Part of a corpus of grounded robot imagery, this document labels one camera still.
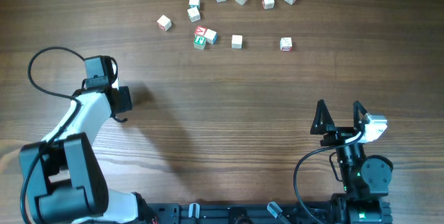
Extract wooden block blue side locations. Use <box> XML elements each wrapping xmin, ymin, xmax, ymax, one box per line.
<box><xmin>204</xmin><ymin>29</ymin><xmax>218</xmax><ymax>44</ymax></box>

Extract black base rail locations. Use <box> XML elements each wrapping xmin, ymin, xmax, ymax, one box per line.
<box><xmin>141</xmin><ymin>200</ymin><xmax>393</xmax><ymax>224</ymax></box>

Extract plain wooden block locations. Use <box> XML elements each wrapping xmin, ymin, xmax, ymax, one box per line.
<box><xmin>232</xmin><ymin>35</ymin><xmax>243</xmax><ymax>49</ymax></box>
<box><xmin>187</xmin><ymin>7</ymin><xmax>200</xmax><ymax>22</ymax></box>

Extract wooden block red underside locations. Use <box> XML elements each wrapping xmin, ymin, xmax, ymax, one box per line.
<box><xmin>157</xmin><ymin>15</ymin><xmax>172</xmax><ymax>31</ymax></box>

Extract red letter wooden block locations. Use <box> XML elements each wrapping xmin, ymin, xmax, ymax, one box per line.
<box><xmin>194</xmin><ymin>26</ymin><xmax>207</xmax><ymax>37</ymax></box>

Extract right camera cable black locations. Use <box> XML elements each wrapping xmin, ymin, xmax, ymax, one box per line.
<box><xmin>293</xmin><ymin>132</ymin><xmax>364</xmax><ymax>224</ymax></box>

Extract left camera cable black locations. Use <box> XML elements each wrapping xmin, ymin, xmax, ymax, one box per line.
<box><xmin>19</xmin><ymin>46</ymin><xmax>85</xmax><ymax>224</ymax></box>

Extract wooden block blue edge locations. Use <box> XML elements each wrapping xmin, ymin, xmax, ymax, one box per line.
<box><xmin>189</xmin><ymin>0</ymin><xmax>200</xmax><ymax>10</ymax></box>

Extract camera cable black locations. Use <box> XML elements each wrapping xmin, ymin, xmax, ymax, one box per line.
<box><xmin>293</xmin><ymin>132</ymin><xmax>364</xmax><ymax>224</ymax></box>
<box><xmin>19</xmin><ymin>46</ymin><xmax>85</xmax><ymax>224</ymax></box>

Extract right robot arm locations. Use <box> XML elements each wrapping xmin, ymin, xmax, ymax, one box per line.
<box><xmin>310</xmin><ymin>99</ymin><xmax>393</xmax><ymax>223</ymax></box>

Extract wooden block red base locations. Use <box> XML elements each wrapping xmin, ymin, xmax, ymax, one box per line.
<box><xmin>280</xmin><ymin>37</ymin><xmax>293</xmax><ymax>51</ymax></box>

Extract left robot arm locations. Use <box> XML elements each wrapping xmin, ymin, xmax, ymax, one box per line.
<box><xmin>19</xmin><ymin>55</ymin><xmax>158</xmax><ymax>223</ymax></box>

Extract wooden block red side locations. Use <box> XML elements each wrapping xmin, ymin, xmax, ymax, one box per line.
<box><xmin>262</xmin><ymin>0</ymin><xmax>275</xmax><ymax>10</ymax></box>

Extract green letter wooden block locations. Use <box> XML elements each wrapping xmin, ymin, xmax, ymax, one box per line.
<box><xmin>194</xmin><ymin>35</ymin><xmax>207</xmax><ymax>50</ymax></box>

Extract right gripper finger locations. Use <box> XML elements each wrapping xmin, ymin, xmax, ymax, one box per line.
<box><xmin>353</xmin><ymin>101</ymin><xmax>368</xmax><ymax>127</ymax></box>
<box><xmin>310</xmin><ymin>99</ymin><xmax>334</xmax><ymax>135</ymax></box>

